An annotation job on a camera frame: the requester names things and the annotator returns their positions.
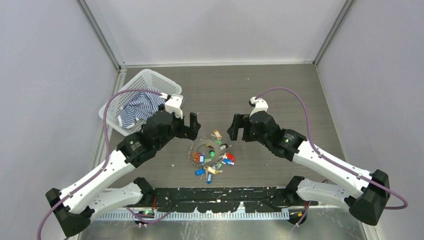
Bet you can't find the white perforated plastic basket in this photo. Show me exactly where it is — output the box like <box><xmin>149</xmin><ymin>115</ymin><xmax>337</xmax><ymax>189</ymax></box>
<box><xmin>98</xmin><ymin>69</ymin><xmax>184</xmax><ymax>136</ymax></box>

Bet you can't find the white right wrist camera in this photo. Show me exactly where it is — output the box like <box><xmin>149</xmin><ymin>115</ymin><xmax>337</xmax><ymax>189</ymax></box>
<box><xmin>249</xmin><ymin>96</ymin><xmax>269</xmax><ymax>116</ymax></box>

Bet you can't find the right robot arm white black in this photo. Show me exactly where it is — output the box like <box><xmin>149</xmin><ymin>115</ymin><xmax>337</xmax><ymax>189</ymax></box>
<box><xmin>227</xmin><ymin>111</ymin><xmax>391</xmax><ymax>226</ymax></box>

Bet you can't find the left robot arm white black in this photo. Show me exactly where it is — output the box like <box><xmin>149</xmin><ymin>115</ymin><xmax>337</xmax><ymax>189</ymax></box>
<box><xmin>45</xmin><ymin>110</ymin><xmax>201</xmax><ymax>238</ymax></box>

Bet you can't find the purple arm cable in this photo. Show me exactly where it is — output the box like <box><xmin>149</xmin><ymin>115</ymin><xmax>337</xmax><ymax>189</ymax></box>
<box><xmin>36</xmin><ymin>88</ymin><xmax>167</xmax><ymax>240</ymax></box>
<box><xmin>255</xmin><ymin>87</ymin><xmax>409</xmax><ymax>211</ymax></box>

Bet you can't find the red key tag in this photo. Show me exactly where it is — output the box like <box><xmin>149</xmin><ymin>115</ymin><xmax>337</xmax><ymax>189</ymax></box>
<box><xmin>225</xmin><ymin>152</ymin><xmax>236</xmax><ymax>163</ymax></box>

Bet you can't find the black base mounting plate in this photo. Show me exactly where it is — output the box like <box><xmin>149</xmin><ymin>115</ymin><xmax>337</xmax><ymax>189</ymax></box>
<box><xmin>131</xmin><ymin>177</ymin><xmax>307</xmax><ymax>213</ymax></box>

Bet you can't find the large metal keyring with rings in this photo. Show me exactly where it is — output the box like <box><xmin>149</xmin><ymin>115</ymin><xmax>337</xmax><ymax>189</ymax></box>
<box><xmin>187</xmin><ymin>135</ymin><xmax>230</xmax><ymax>168</ymax></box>

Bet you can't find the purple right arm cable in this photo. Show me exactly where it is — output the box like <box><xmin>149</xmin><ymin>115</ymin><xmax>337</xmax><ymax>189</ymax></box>
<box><xmin>255</xmin><ymin>87</ymin><xmax>409</xmax><ymax>211</ymax></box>

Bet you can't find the blue white striped cloth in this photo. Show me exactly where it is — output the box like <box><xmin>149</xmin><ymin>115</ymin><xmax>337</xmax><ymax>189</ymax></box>
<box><xmin>117</xmin><ymin>91</ymin><xmax>166</xmax><ymax>129</ymax></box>

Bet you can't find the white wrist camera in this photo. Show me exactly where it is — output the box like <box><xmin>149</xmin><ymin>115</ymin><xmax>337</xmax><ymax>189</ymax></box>
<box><xmin>164</xmin><ymin>94</ymin><xmax>184</xmax><ymax>119</ymax></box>
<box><xmin>249</xmin><ymin>96</ymin><xmax>269</xmax><ymax>116</ymax></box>

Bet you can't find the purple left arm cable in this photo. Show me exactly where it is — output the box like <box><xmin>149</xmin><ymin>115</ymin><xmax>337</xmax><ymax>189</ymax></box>
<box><xmin>36</xmin><ymin>88</ymin><xmax>167</xmax><ymax>240</ymax></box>

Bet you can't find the yellow key tag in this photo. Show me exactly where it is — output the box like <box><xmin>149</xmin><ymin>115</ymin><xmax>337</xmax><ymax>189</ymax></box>
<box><xmin>213</xmin><ymin>130</ymin><xmax>222</xmax><ymax>140</ymax></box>

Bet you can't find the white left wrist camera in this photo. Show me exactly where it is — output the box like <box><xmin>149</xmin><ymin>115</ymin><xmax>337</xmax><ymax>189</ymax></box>
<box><xmin>164</xmin><ymin>94</ymin><xmax>184</xmax><ymax>119</ymax></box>

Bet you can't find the blue key tag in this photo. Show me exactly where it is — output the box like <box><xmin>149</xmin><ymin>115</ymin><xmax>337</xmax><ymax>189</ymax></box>
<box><xmin>194</xmin><ymin>169</ymin><xmax>206</xmax><ymax>176</ymax></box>

